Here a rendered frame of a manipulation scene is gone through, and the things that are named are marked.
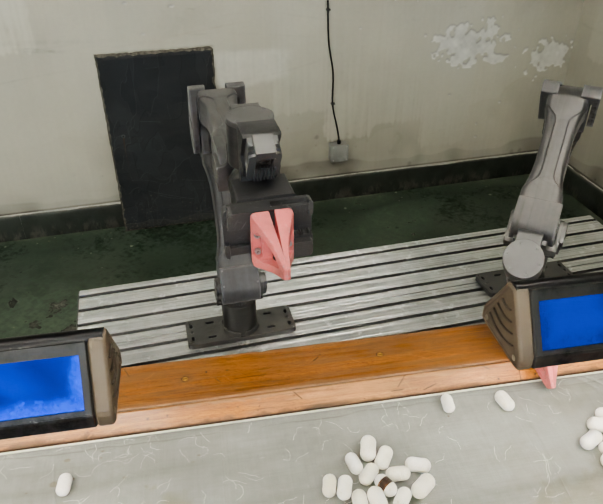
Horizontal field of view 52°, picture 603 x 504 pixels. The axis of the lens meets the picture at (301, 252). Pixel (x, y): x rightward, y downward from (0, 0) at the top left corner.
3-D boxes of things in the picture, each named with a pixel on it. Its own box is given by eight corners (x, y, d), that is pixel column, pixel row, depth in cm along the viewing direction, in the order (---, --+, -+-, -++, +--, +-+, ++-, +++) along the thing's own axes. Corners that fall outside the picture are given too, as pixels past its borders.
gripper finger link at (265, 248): (333, 240, 62) (309, 195, 69) (263, 250, 60) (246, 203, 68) (331, 294, 66) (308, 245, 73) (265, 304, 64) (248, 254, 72)
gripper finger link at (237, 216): (310, 244, 61) (288, 198, 69) (239, 254, 60) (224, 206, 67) (309, 297, 65) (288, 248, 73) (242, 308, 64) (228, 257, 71)
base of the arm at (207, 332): (296, 298, 112) (287, 276, 117) (184, 316, 107) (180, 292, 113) (296, 331, 116) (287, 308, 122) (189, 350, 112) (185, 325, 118)
